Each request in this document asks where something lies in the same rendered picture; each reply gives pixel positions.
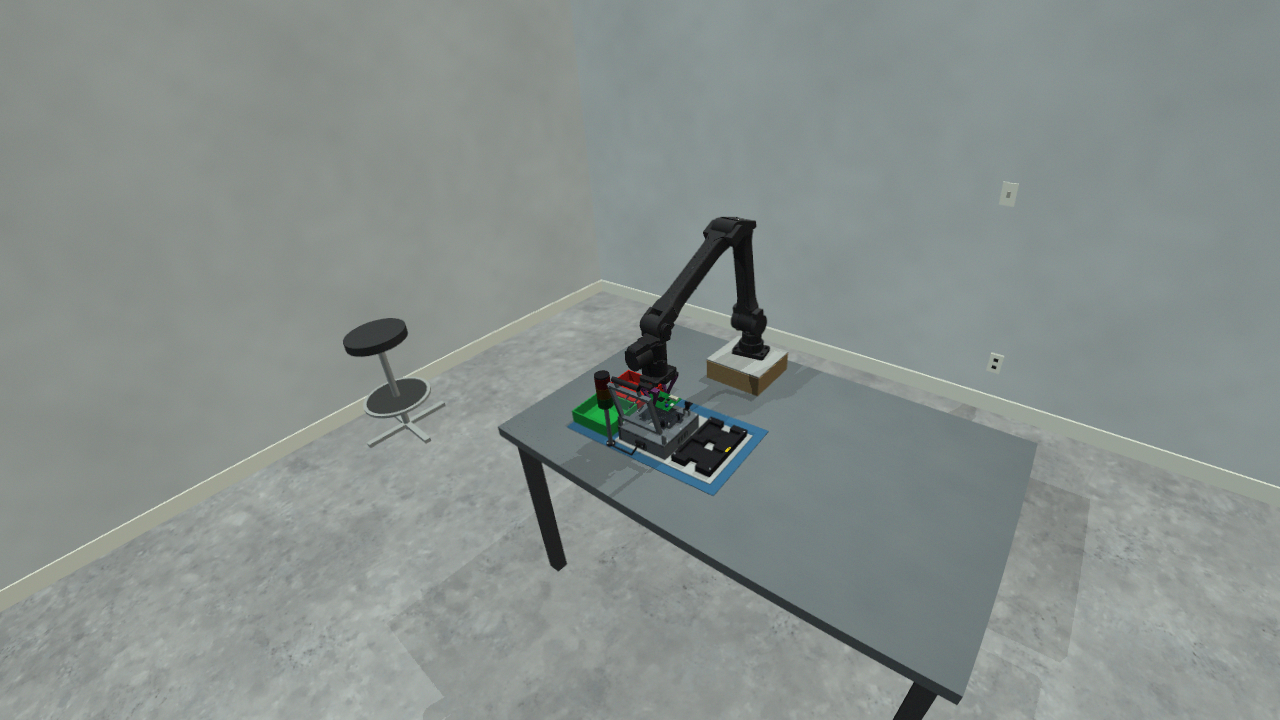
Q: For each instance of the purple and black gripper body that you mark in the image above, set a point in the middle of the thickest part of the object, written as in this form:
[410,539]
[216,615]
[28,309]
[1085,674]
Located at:
[660,373]

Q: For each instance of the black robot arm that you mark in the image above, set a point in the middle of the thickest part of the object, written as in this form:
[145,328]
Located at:
[657,322]

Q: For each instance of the green circuit board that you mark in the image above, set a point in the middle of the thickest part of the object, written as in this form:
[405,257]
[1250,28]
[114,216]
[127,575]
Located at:
[665,401]

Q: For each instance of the red bin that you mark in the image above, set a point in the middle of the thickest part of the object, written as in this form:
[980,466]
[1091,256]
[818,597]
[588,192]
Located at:
[634,378]

